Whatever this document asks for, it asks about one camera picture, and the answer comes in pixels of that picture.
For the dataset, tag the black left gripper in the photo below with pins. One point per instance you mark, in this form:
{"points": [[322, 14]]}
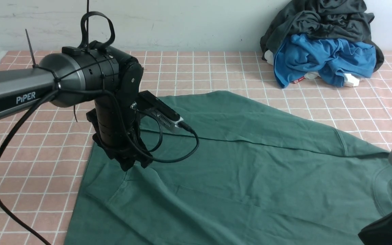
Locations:
{"points": [[115, 145]]}

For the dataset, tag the green long-sleeve top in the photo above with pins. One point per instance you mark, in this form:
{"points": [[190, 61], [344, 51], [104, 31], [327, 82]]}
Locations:
{"points": [[259, 177]]}

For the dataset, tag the dark grey crumpled garment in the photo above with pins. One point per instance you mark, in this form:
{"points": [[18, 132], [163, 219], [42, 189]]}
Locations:
{"points": [[322, 19]]}

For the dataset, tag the pink grid-pattern table cloth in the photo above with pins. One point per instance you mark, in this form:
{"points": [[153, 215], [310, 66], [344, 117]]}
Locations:
{"points": [[41, 168]]}

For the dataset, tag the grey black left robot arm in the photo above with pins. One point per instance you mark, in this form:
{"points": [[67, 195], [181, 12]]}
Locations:
{"points": [[109, 77]]}

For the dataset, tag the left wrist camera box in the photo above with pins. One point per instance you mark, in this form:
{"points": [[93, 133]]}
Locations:
{"points": [[151, 105]]}

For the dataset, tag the blue crumpled garment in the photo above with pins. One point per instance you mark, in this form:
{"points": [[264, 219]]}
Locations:
{"points": [[331, 58]]}

